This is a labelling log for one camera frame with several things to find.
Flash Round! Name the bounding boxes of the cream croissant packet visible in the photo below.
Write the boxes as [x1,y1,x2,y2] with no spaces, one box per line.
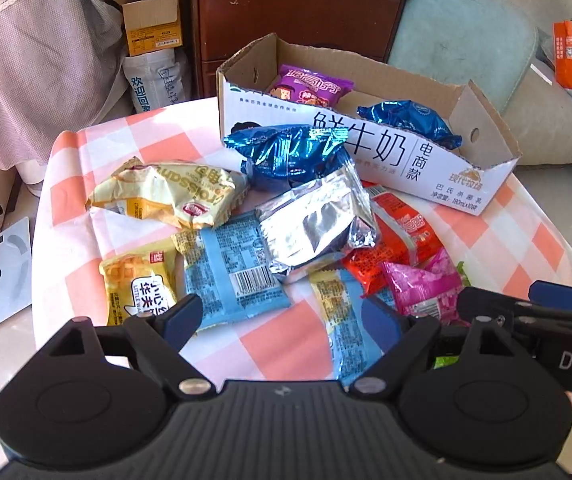
[85,157,251,231]

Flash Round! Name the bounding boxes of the light blue sofa cushion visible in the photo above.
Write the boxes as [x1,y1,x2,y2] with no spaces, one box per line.
[386,0,539,111]

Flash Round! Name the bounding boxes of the pink snack packet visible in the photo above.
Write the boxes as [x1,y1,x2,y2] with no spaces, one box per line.
[380,247,466,328]

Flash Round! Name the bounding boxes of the small open cardboard box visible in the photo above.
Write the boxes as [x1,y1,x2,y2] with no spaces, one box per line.
[101,0,184,58]

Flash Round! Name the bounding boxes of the orange checked tablecloth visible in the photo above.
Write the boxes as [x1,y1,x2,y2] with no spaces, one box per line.
[33,97,572,386]

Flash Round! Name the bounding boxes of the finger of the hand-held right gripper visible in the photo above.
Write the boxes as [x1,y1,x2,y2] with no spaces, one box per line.
[516,281,572,317]
[455,286,572,341]

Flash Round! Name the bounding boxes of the brown wooden drawer cabinet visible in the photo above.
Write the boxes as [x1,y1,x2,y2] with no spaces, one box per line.
[180,0,421,101]

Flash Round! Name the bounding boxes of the white printed cardboard box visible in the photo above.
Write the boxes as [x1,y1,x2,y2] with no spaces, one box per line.
[216,32,523,217]

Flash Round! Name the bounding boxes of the silver foil snack packet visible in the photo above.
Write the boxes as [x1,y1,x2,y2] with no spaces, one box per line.
[255,162,381,281]

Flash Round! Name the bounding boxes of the purple snack packet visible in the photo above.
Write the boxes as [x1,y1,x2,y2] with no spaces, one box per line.
[265,64,355,108]

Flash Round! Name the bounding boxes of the beige sofa cushion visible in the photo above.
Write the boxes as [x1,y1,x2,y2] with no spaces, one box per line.
[471,35,572,167]

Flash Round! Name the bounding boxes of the plaid fabric curtain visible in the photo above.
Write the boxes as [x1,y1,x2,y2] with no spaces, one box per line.
[0,0,132,171]

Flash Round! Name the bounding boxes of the light blue snack packet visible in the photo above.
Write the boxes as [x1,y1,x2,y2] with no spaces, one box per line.
[308,267,402,386]
[172,210,292,333]

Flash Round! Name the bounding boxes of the yellow waffle snack packet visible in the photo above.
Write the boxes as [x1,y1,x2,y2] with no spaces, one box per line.
[98,240,187,328]

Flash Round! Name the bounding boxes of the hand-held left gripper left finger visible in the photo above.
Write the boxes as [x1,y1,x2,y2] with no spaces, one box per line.
[41,294,214,398]

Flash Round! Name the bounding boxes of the white plastic bag blue print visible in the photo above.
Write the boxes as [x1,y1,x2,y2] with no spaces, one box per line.
[123,47,189,108]

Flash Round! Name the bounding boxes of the white bathroom scale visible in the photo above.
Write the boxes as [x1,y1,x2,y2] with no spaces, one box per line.
[0,217,34,339]

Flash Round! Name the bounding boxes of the blue foil snack packet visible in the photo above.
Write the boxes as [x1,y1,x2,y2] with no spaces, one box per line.
[357,100,463,151]
[222,124,362,193]

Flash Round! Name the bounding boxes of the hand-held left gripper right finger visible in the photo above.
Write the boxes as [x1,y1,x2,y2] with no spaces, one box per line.
[348,296,514,397]

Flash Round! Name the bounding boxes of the red snack packet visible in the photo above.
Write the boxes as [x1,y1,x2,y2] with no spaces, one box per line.
[342,247,417,297]
[366,183,444,267]

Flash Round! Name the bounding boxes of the green snack packet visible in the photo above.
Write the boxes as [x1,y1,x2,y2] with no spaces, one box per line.
[433,260,472,372]

